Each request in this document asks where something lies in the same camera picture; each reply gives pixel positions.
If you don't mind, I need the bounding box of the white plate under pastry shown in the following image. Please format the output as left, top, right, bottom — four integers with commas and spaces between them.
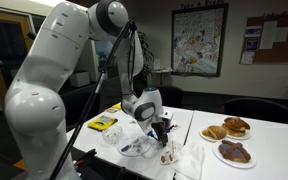
227, 132, 251, 140

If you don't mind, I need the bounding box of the orange handled tool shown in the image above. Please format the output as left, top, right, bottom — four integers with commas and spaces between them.
72, 149, 97, 168

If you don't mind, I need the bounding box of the white paper napkin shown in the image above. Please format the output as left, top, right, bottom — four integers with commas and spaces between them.
171, 143, 205, 180

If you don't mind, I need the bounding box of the stacked brown pastry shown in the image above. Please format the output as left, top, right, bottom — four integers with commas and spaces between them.
222, 117, 250, 137

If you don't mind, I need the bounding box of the white sauce packet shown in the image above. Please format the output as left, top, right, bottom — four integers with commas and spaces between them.
159, 151, 178, 165

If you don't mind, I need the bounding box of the yellow green crayon box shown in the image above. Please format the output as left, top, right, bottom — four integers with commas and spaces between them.
87, 116, 117, 131

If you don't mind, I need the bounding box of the dark brown bread loaf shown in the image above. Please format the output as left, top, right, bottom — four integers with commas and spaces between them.
218, 140, 251, 163

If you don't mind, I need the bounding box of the yellow sticky note pad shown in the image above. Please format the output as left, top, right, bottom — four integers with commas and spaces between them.
112, 103, 122, 110

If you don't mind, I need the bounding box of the black office chair left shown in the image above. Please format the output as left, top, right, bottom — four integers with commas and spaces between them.
61, 87, 102, 132

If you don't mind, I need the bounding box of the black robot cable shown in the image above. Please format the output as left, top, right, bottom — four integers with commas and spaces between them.
49, 19, 138, 180

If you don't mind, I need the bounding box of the black office chair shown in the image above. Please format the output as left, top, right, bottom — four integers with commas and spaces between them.
224, 98, 288, 123
157, 86, 184, 108
61, 87, 102, 132

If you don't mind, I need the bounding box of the white plate with marker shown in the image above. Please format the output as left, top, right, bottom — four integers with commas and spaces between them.
117, 136, 150, 157

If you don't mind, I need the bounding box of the golden bread roll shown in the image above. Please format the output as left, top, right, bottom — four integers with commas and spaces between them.
202, 125, 227, 140

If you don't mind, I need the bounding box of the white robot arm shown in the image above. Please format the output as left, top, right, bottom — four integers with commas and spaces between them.
5, 0, 171, 180

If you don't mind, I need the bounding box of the framed map poster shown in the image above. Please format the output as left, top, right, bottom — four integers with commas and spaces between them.
171, 3, 229, 77

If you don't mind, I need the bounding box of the brown cork notice board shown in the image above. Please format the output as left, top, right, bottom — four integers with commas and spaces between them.
240, 11, 288, 65

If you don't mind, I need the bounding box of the clear cut-glass bowl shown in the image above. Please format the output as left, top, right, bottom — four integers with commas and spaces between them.
102, 125, 123, 144

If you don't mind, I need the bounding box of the white sugar packet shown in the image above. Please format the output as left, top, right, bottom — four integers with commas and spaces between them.
132, 145, 141, 154

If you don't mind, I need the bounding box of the white plate under dark loaf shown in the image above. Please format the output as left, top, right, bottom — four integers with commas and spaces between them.
212, 142, 257, 169

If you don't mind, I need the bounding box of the black office chair right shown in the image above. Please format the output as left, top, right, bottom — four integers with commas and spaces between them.
224, 98, 288, 123

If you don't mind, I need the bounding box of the white plate under roll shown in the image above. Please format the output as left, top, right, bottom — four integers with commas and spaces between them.
199, 128, 227, 142

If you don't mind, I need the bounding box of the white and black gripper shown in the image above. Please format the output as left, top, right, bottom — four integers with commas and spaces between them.
147, 110, 173, 146

